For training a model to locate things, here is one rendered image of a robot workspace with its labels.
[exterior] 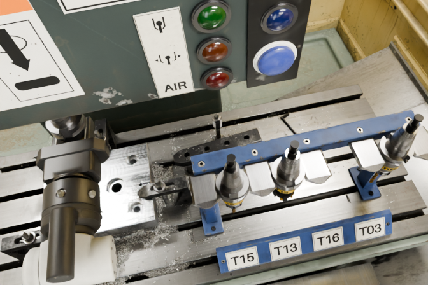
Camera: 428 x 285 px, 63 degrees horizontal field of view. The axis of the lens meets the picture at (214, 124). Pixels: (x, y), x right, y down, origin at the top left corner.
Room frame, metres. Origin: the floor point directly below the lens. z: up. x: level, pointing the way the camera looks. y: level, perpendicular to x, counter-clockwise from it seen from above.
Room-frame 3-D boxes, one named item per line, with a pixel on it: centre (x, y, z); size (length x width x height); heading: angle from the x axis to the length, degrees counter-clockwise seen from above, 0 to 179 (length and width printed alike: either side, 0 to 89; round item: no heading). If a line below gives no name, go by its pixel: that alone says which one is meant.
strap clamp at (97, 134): (0.55, 0.33, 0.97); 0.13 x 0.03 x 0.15; 6
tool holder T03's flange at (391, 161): (0.30, -0.35, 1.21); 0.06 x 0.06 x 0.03
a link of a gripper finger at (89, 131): (0.37, 0.22, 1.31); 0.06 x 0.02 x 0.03; 6
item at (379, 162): (0.30, -0.29, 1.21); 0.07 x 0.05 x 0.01; 6
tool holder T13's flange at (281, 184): (0.28, -0.13, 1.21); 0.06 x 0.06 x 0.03
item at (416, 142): (0.31, -0.40, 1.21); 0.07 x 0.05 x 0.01; 6
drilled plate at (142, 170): (0.40, 0.33, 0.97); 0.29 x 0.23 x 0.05; 96
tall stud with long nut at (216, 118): (0.57, -0.01, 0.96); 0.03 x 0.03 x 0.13
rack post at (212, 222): (0.32, 0.04, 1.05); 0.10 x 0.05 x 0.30; 6
